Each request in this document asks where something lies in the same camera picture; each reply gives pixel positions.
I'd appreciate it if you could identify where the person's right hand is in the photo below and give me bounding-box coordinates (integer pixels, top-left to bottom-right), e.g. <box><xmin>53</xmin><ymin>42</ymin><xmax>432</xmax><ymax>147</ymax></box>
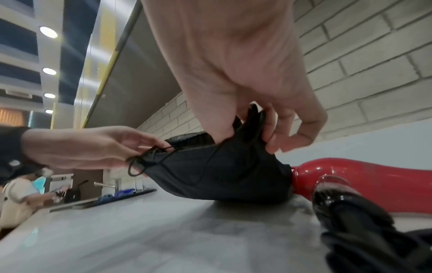
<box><xmin>140</xmin><ymin>0</ymin><xmax>329</xmax><ymax>155</ymax></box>

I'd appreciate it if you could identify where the person's left hand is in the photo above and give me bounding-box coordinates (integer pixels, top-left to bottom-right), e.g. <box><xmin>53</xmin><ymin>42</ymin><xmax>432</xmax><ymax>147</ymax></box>
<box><xmin>22</xmin><ymin>125</ymin><xmax>173</xmax><ymax>178</ymax></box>

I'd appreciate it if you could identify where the black drawstring pouch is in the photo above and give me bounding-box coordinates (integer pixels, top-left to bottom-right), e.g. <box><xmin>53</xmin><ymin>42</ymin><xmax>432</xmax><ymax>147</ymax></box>
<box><xmin>126</xmin><ymin>103</ymin><xmax>295</xmax><ymax>205</ymax></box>

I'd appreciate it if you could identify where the person's left forearm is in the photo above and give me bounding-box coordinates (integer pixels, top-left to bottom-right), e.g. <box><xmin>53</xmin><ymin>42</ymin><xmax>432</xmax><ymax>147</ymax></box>
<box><xmin>0</xmin><ymin>126</ymin><xmax>46</xmax><ymax>185</ymax></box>

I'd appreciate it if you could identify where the metal sink faucet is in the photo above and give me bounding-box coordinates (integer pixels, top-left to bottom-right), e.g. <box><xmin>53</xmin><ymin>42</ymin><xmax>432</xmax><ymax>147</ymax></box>
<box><xmin>93</xmin><ymin>178</ymin><xmax>122</xmax><ymax>193</ymax></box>

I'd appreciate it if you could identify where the dark counter tray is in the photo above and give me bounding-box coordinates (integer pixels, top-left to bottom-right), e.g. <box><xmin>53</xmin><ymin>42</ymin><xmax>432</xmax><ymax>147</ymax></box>
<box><xmin>49</xmin><ymin>188</ymin><xmax>157</xmax><ymax>213</ymax></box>

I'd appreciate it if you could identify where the grey overhead panel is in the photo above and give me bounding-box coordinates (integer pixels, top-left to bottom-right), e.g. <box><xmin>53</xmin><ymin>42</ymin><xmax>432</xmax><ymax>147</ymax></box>
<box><xmin>80</xmin><ymin>0</ymin><xmax>184</xmax><ymax>132</ymax></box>

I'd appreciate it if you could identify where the red bottle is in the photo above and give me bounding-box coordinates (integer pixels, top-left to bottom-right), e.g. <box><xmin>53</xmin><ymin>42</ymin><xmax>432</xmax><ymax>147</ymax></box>
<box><xmin>290</xmin><ymin>157</ymin><xmax>432</xmax><ymax>214</ymax></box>

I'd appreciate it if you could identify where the black folded umbrella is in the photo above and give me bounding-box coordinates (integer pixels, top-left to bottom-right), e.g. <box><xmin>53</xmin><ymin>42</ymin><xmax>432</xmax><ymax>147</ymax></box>
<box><xmin>311</xmin><ymin>175</ymin><xmax>432</xmax><ymax>273</ymax></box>

